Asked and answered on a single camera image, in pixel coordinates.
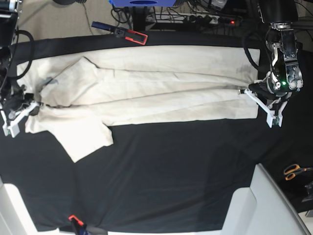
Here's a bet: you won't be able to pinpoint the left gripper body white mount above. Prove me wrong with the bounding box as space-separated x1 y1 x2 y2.
239 82 291 128

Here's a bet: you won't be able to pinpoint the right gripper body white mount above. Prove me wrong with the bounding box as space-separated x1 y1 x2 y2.
0 93 43 137

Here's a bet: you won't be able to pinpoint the white T-shirt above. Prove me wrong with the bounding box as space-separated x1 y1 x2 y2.
18 46 258 162

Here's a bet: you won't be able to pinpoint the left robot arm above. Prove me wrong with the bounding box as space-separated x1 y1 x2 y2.
240 0 303 127

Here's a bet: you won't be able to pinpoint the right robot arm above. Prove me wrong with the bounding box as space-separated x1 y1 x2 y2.
0 0 41 138

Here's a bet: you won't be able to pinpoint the white plastic bin left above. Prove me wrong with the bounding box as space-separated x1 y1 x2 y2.
0 176 60 235

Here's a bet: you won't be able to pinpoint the white plastic bin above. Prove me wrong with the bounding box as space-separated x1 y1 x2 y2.
0 176 60 235
221 164 310 235

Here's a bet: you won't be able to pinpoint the white plastic bin right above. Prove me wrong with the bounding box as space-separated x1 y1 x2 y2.
221 164 310 235

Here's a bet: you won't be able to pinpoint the red black clamp near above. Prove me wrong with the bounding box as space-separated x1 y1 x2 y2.
59 214 107 235

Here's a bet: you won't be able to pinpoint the blue box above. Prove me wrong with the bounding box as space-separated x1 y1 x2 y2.
109 0 176 7

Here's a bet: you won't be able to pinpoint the orange handled scissors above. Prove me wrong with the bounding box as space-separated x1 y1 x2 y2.
283 164 313 181

